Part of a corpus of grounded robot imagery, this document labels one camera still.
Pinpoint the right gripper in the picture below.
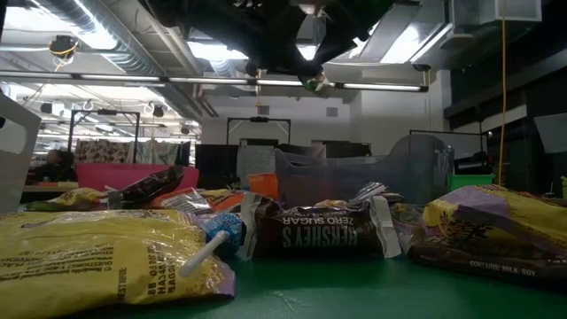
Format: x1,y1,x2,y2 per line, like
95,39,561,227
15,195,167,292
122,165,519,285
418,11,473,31
312,0,396,67

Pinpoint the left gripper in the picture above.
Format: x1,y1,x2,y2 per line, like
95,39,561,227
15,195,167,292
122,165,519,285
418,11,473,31
190,0,325,82

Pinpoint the green white candy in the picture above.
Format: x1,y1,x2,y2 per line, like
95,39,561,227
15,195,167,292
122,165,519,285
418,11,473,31
302,72,338,97

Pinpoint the brown Hershey's Zero Sugar packet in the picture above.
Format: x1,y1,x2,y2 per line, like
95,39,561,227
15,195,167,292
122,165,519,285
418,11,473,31
237,192,403,261

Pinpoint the blue lollipop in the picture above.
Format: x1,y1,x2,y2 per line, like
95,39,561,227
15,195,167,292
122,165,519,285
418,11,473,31
179,212,247,279

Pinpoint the orange Reese's cup packet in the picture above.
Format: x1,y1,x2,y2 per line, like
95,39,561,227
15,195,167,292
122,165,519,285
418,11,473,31
206,190,247,213
144,186,214,217

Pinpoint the yellow Sour Patch packet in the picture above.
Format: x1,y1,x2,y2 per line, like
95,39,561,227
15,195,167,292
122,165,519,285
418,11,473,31
0,207,237,319
418,183,567,262
22,186,111,213

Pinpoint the long ceiling tube light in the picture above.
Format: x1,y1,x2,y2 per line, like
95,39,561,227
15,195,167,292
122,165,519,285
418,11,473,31
0,69,430,94

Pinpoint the grey fabric panel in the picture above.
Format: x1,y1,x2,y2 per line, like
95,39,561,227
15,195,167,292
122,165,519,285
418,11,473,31
236,140,276,190

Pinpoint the smoky transparent plastic bin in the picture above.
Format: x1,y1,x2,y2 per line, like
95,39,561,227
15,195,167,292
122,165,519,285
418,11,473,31
273,134,456,209

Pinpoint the orange plastic basket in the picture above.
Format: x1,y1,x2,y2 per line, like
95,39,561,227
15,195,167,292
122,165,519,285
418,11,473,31
247,172,281,201

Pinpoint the black monitor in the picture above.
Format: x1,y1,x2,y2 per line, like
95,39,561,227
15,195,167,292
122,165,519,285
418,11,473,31
194,143,240,191

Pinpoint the orange Alter Eco truffle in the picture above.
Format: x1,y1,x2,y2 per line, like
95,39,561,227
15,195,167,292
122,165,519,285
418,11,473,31
315,198,353,209

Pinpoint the pale cloth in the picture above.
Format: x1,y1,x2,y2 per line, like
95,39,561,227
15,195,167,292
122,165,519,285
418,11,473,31
132,139,181,166

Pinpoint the white ventilation unit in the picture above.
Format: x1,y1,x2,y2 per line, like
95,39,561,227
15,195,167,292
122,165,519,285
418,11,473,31
449,0,544,27

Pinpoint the green plastic basket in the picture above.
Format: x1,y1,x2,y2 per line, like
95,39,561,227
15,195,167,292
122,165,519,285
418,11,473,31
447,173,496,192

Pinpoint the patterned cloth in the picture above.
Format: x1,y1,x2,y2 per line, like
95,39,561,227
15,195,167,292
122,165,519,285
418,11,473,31
73,138,134,165

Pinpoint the pink plastic bin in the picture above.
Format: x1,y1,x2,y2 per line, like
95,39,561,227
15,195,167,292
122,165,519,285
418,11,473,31
75,162,200,193

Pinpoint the person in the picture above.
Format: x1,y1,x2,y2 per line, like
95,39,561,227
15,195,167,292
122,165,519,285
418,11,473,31
25,149,80,184

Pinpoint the black camera frame stand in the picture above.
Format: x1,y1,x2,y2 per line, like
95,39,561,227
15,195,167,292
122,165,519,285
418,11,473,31
226,116,292,146
66,109,142,166

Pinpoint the silver ventilation duct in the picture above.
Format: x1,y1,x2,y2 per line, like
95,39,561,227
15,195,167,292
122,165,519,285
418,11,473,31
35,0,209,121

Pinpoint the black ceiling cable reel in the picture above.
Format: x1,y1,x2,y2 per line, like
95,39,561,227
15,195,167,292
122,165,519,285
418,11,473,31
47,34,80,61

